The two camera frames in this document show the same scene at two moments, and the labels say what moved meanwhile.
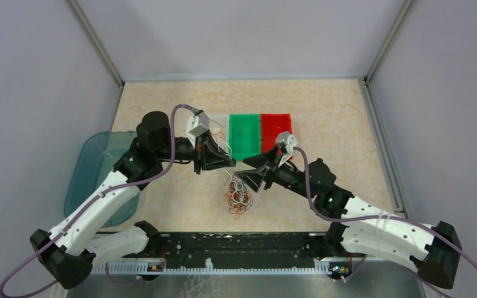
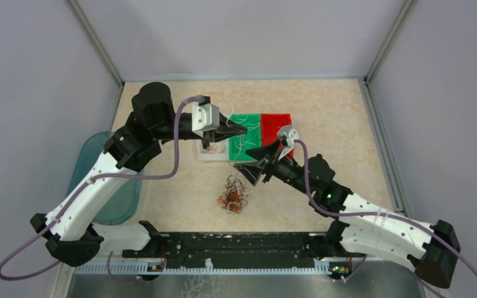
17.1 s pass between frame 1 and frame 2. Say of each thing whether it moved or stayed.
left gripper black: moved
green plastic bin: stayed
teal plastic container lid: stayed
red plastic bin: stayed
